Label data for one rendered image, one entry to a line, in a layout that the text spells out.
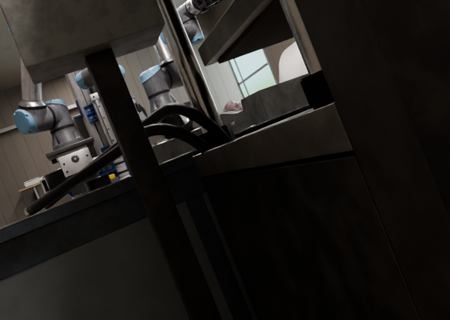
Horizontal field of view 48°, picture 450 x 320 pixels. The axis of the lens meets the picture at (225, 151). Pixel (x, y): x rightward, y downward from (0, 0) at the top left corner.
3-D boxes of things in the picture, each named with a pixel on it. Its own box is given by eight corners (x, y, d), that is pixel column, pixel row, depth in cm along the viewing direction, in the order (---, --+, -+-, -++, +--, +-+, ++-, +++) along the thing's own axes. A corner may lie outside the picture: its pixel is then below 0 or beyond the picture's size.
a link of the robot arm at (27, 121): (56, 132, 233) (51, 10, 218) (30, 138, 220) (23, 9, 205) (38, 128, 238) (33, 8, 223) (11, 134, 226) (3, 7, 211)
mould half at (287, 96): (201, 148, 216) (192, 124, 216) (247, 130, 230) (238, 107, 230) (270, 120, 174) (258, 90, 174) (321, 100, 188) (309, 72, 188)
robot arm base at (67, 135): (55, 154, 244) (47, 135, 244) (85, 143, 249) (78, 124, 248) (53, 151, 230) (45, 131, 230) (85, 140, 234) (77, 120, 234)
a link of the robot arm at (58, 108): (79, 121, 241) (68, 95, 241) (57, 126, 230) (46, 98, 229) (63, 130, 247) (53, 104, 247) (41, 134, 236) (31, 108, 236)
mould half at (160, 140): (139, 173, 205) (126, 142, 205) (197, 149, 212) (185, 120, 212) (155, 166, 157) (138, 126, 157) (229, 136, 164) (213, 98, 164)
